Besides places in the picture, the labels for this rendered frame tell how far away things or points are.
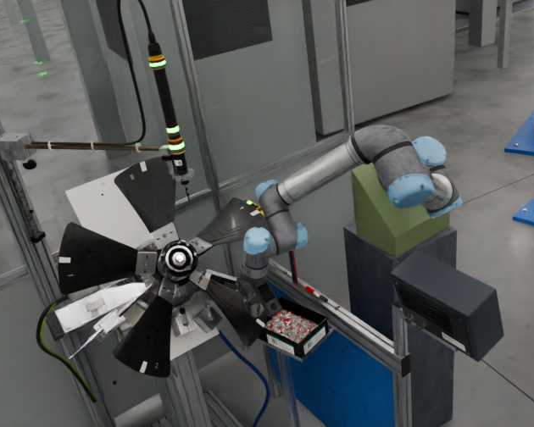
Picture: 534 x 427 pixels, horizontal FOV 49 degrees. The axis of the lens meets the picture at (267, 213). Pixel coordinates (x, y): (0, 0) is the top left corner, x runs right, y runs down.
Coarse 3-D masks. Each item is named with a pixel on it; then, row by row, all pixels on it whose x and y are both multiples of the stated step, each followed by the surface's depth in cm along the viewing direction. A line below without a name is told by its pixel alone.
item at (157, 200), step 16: (160, 160) 191; (128, 176) 192; (144, 176) 191; (160, 176) 190; (128, 192) 192; (144, 192) 191; (160, 192) 189; (144, 208) 191; (160, 208) 188; (144, 224) 191; (160, 224) 188
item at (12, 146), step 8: (0, 136) 195; (8, 136) 195; (16, 136) 193; (24, 136) 193; (0, 144) 193; (8, 144) 192; (16, 144) 191; (24, 144) 193; (32, 144) 197; (0, 152) 195; (8, 152) 194; (16, 152) 192; (24, 152) 194; (32, 152) 197
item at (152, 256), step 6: (138, 252) 180; (144, 252) 181; (150, 252) 182; (156, 252) 182; (138, 258) 182; (144, 258) 182; (150, 258) 183; (156, 258) 183; (138, 264) 183; (150, 264) 184; (138, 270) 184; (150, 270) 185
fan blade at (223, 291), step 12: (216, 288) 188; (228, 288) 194; (216, 300) 183; (228, 300) 187; (240, 300) 192; (228, 312) 183; (240, 312) 186; (264, 312) 194; (240, 324) 183; (252, 324) 186; (264, 324) 190; (240, 336) 180; (252, 336) 183
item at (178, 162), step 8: (152, 32) 157; (152, 40) 157; (152, 48) 157; (160, 48) 159; (152, 56) 158; (184, 152) 175; (176, 160) 174; (184, 160) 174; (176, 168) 176; (184, 168) 175; (184, 184) 178
